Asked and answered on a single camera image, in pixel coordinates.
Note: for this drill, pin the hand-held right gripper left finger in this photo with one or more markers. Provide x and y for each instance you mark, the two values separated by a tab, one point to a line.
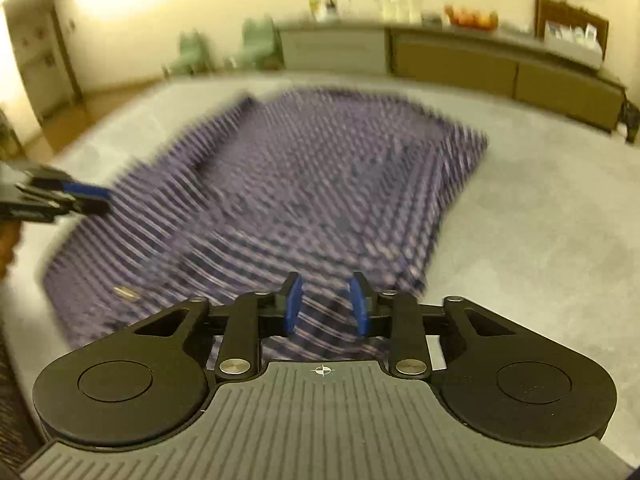
295	305

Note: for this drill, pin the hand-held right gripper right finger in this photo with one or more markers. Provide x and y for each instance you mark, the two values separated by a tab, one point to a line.
357	305

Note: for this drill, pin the fruit bowl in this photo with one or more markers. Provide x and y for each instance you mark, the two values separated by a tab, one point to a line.
470	19

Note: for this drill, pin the grey and brown sideboard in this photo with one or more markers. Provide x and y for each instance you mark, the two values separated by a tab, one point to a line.
450	67

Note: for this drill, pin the blue plaid shirt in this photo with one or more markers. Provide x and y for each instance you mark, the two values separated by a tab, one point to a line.
300	185

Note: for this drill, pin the small yellow-green cup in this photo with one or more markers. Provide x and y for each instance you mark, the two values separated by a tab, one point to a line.
315	7

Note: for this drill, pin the grey organizer box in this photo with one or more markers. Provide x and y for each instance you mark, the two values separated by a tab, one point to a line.
575	52

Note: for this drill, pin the wooden door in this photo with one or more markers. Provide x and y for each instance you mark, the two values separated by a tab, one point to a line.
40	70

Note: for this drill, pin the wooden framed grid board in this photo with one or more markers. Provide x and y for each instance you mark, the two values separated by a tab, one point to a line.
542	15

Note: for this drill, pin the glass cup set on tray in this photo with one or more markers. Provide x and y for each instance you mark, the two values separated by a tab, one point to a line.
400	5

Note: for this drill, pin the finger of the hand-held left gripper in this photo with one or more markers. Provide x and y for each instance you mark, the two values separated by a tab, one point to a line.
87	191
90	207

